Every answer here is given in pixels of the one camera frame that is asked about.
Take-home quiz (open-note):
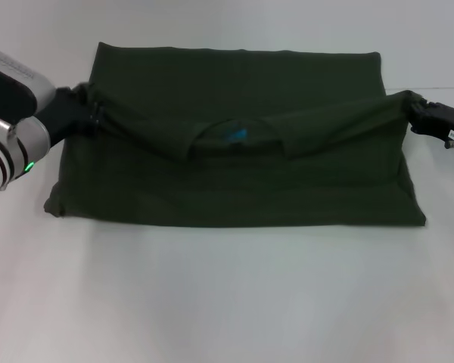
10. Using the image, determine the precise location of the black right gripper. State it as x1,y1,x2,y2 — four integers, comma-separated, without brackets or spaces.
403,90,454,144

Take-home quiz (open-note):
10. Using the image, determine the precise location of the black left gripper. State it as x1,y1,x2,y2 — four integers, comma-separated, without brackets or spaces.
33,82,106,147

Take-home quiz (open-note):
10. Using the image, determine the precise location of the dark green printed t-shirt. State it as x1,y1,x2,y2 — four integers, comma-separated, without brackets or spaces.
42,40,429,231

